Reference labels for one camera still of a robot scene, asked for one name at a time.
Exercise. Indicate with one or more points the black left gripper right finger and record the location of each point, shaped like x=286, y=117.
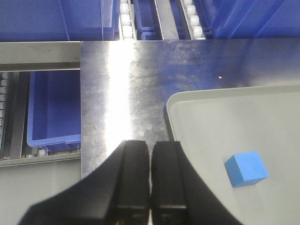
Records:
x=179, y=195

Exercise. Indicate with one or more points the blue bin front right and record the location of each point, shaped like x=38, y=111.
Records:
x=226, y=19

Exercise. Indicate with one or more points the blue bin lower shelf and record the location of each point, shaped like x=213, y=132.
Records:
x=54, y=110

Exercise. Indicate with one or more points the white roller conveyor rail left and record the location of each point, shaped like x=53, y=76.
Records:
x=127, y=30

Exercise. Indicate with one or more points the white roller conveyor rail right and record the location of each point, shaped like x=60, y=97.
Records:
x=192, y=19

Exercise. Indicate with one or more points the steel centre rail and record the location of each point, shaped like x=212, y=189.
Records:
x=166, y=21

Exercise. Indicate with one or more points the white roller conveyor rail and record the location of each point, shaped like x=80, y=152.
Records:
x=127, y=30
x=192, y=19

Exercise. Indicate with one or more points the blue foam cube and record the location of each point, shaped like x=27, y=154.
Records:
x=245, y=169

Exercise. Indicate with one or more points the blue bin front left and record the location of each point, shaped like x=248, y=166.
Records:
x=58, y=20

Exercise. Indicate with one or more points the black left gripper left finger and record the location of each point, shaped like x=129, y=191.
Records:
x=116, y=193

